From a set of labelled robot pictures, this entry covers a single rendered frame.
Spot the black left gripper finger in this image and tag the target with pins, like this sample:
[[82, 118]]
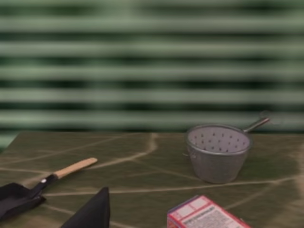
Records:
[[92, 212]]

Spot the red and white printed box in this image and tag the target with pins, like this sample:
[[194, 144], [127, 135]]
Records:
[[202, 213]]

